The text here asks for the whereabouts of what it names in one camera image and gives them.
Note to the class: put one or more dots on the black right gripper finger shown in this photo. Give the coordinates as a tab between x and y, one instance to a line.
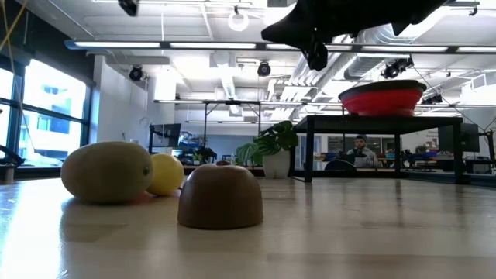
286	31

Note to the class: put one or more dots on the red collapsible colander grey rim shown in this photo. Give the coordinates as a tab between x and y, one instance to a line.
381	101

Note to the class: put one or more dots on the brown toy kiwi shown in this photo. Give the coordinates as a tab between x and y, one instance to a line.
220	197

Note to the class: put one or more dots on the yellow toy lemon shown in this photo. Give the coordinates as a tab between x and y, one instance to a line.
168	174

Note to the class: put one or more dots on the green toy mango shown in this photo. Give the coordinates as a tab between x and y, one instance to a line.
106	172

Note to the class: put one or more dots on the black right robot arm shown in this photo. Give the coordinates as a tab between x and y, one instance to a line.
387	15

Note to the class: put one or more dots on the black monitor on arm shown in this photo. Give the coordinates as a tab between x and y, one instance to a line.
166	133

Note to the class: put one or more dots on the black track spotlight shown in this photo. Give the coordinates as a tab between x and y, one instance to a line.
135	73
264	69
433	99
395	69

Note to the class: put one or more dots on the long ceiling light bar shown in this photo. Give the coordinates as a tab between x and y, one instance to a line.
213	45

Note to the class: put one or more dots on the black perforated metal shelf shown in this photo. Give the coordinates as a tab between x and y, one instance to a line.
376	124

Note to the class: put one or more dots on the artificial striped green leaf plant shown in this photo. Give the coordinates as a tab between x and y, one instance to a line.
277	164

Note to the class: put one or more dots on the person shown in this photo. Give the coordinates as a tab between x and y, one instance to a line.
362	153

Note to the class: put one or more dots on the clear bottle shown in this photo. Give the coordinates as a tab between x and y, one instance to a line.
233	159

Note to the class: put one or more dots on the black office chair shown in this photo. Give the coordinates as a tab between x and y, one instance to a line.
340	166

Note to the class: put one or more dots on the small dark potted plant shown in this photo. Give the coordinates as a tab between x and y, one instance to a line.
205	154

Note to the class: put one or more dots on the black monitor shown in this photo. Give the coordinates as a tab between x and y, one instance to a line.
467	137

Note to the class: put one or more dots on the black metal frame stand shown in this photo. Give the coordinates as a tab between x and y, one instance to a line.
232	102

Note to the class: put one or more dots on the black overhead camera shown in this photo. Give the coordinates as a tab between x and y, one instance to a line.
128	5

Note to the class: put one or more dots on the black aluminium rig frame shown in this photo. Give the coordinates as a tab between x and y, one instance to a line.
476	180

